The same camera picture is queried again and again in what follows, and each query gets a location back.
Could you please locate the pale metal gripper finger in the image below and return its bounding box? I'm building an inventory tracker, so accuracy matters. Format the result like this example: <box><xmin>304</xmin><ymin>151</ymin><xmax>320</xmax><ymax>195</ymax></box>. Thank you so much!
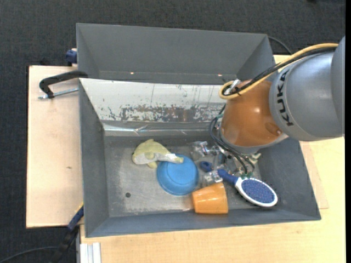
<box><xmin>191</xmin><ymin>140</ymin><xmax>220</xmax><ymax>159</ymax></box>
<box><xmin>203</xmin><ymin>170</ymin><xmax>224</xmax><ymax>184</ymax></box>

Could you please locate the orange cup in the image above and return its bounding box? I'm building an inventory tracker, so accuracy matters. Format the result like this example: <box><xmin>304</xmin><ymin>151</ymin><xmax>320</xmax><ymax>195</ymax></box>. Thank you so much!
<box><xmin>191</xmin><ymin>181</ymin><xmax>229</xmax><ymax>215</ymax></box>

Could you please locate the blue bowl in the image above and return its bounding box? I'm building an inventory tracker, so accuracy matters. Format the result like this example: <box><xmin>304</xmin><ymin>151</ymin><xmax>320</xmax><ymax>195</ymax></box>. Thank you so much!
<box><xmin>156</xmin><ymin>153</ymin><xmax>200</xmax><ymax>197</ymax></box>

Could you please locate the blue and white brush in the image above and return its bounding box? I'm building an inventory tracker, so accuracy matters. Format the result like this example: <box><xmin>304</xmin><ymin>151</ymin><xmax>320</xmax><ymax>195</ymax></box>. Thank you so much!
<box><xmin>217</xmin><ymin>169</ymin><xmax>279</xmax><ymax>208</ymax></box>

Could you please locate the pale yellow toy dolphin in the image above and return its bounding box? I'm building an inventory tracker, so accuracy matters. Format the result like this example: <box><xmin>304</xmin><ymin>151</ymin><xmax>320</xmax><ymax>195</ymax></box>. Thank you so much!
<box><xmin>132</xmin><ymin>139</ymin><xmax>185</xmax><ymax>170</ymax></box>

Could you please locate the grey metal bin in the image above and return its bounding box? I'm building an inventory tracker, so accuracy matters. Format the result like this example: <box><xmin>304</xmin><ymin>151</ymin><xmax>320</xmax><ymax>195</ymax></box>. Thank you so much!
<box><xmin>76</xmin><ymin>22</ymin><xmax>322</xmax><ymax>238</ymax></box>

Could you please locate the pale wood board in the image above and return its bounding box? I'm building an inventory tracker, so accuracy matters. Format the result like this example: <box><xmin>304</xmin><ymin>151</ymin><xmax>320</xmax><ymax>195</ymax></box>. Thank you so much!
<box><xmin>26</xmin><ymin>64</ymin><xmax>84</xmax><ymax>229</ymax></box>

